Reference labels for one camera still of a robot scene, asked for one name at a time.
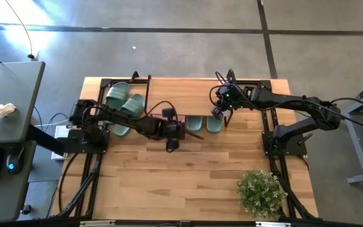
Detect black aluminium rig frame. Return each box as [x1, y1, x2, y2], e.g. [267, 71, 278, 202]
[50, 67, 320, 221]

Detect black computer mouse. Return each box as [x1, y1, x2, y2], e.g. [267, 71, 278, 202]
[6, 146, 25, 175]

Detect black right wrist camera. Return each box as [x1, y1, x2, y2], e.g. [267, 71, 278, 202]
[216, 84, 236, 104]

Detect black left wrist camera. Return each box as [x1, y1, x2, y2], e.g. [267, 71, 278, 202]
[161, 107, 175, 120]

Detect crumpled white tissue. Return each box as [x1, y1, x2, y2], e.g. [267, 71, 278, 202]
[0, 102, 17, 122]

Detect thin black floor cable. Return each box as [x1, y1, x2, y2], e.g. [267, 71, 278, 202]
[4, 0, 36, 61]

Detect grey desk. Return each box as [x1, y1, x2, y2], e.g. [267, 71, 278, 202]
[0, 61, 47, 146]
[0, 140, 38, 224]

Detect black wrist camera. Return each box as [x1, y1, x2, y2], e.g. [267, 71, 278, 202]
[161, 107, 175, 120]
[216, 84, 236, 104]

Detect wooden shelf black metal frame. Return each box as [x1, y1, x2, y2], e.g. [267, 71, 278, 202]
[144, 74, 234, 127]

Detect grey metal table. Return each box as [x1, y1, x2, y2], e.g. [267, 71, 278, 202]
[327, 78, 363, 185]

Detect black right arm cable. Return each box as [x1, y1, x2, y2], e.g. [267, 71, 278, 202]
[209, 71, 363, 128]

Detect white power strip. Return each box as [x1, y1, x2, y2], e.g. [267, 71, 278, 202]
[50, 125, 72, 161]

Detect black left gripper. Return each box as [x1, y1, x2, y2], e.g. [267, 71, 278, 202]
[161, 119, 205, 153]

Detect dark green rubber slide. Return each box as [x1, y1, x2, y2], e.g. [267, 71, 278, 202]
[105, 81, 131, 110]
[110, 93, 147, 137]

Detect light teal rubber slide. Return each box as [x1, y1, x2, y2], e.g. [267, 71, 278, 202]
[205, 115, 224, 134]
[186, 115, 204, 133]

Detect green artificial plant white flowers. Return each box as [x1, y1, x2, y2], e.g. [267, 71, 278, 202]
[236, 169, 288, 221]

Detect black desk support bar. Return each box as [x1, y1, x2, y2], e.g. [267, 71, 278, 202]
[26, 124, 67, 156]

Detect silver aluminium bracket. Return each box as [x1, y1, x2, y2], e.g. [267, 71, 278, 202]
[255, 221, 292, 227]
[79, 220, 117, 227]

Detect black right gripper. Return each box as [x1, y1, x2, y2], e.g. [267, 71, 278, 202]
[210, 82, 254, 122]

